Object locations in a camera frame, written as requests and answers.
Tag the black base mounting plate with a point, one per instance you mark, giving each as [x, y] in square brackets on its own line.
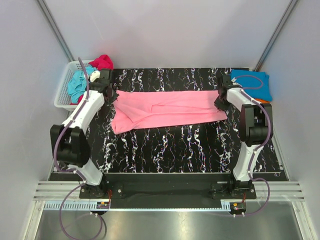
[121, 190]

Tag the folded teal t shirt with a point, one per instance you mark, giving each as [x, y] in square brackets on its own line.
[255, 84]

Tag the light blue t shirt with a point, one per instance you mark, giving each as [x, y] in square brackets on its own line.
[76, 86]

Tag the folded orange t shirt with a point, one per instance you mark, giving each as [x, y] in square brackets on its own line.
[262, 101]

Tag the white plastic basket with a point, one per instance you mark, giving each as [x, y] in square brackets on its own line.
[62, 99]

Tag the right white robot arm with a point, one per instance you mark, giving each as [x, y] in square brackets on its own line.
[255, 130]

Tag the aluminium frame rail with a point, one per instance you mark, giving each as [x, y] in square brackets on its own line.
[279, 190]

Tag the white slotted cable duct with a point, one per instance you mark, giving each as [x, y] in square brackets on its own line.
[96, 206]

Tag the red t shirt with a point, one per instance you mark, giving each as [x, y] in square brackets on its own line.
[102, 62]

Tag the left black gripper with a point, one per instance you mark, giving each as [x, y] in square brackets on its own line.
[112, 95]

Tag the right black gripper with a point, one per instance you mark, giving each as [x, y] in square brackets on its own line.
[219, 101]

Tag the pink t shirt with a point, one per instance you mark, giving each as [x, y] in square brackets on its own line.
[144, 110]

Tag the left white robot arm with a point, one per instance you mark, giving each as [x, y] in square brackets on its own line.
[70, 149]

